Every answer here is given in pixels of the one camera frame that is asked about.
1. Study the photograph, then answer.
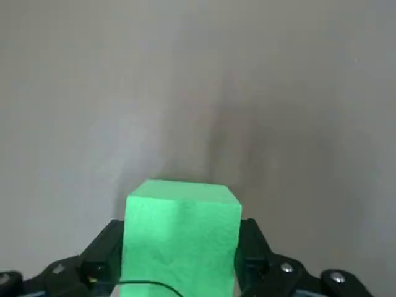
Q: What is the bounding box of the green foam cube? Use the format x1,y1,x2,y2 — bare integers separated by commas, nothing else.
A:
118,178,243,297

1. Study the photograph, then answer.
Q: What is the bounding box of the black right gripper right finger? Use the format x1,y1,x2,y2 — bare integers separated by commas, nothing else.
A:
234,217,379,297

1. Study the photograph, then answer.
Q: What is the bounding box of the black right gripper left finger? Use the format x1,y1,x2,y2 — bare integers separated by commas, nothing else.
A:
0,218,126,297

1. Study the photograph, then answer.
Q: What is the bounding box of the thin black wire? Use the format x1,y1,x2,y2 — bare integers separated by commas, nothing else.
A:
116,279,184,295

